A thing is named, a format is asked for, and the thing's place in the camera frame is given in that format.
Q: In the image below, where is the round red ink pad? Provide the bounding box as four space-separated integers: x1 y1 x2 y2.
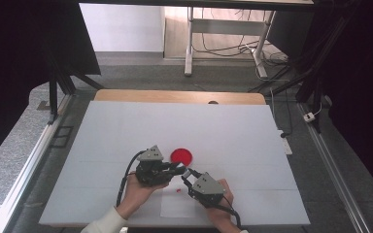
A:
170 148 194 167

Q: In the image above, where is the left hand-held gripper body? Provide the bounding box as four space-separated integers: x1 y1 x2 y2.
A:
134 144 173 188

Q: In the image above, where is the black power strip cable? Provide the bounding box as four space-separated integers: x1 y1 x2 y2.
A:
269 86 294 139

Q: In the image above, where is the black floor frame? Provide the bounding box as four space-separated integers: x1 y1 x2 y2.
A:
51 125 75 150

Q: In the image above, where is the aluminium floor rail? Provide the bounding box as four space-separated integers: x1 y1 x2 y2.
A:
296 102 372 233
0 93 75 233

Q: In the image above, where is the white desk frame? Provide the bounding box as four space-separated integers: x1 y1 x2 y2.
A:
184 6 277 79

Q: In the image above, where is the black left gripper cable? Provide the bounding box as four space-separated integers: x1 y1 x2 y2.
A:
115 150 147 209

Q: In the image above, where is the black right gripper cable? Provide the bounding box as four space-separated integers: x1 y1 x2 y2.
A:
218 193 243 229

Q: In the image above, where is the white paper sheet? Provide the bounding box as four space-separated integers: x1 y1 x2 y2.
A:
159 176 209 219

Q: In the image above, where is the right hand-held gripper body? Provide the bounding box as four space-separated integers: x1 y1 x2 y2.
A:
187 172 227 209

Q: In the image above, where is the black curtain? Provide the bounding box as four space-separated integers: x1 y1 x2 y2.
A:
317 0 373 203
0 0 102 177

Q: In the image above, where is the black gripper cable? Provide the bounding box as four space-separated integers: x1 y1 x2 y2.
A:
218 193 243 229
115 150 147 209

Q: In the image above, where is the tangle of black floor cables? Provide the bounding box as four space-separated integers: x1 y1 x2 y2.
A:
192 8 289 67

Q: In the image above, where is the person's right hand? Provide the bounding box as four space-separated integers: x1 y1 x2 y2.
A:
206 179 238 233

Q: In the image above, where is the large white board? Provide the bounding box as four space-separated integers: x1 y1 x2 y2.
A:
38 100 312 228

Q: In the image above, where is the person's left hand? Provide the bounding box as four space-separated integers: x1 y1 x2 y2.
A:
122 174 170 212

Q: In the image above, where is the white power strip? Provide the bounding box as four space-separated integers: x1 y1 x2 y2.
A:
278 129 293 156

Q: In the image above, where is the black metal stand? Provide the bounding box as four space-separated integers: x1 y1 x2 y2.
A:
248 0 362 134
43 48 105 126

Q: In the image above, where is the wooden table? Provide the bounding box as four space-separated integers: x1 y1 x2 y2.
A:
93 88 267 106

